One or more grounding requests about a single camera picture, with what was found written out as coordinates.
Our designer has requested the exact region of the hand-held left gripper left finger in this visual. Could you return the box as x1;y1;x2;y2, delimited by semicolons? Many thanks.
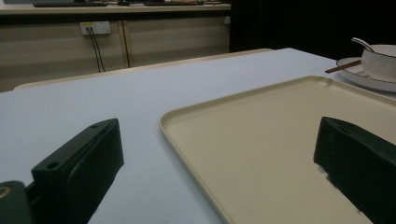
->
31;118;125;224

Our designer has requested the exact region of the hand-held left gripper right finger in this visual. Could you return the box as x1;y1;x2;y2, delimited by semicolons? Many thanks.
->
313;116;396;224

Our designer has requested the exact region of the white plate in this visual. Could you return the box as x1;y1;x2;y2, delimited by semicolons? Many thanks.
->
335;57;396;93

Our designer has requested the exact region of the beige plastic tray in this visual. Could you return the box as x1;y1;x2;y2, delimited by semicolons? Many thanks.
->
159;75;396;224

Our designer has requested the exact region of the brown wooden chopstick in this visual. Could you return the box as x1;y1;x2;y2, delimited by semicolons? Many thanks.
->
324;59;362;75

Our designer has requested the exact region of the white bowl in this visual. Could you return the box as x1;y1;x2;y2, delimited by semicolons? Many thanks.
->
361;44;396;83

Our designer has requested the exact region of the white spoon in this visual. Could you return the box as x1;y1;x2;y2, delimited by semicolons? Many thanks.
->
350;36;375;53

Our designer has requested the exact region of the black keyboard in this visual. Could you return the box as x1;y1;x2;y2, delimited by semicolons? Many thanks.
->
33;1;108;8
143;0;205;7

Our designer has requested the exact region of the black cable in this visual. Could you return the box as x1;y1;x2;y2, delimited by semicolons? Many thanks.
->
86;27;102;74
90;27;106;73

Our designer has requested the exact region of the white wall socket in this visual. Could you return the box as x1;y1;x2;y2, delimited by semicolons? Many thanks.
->
79;21;112;36

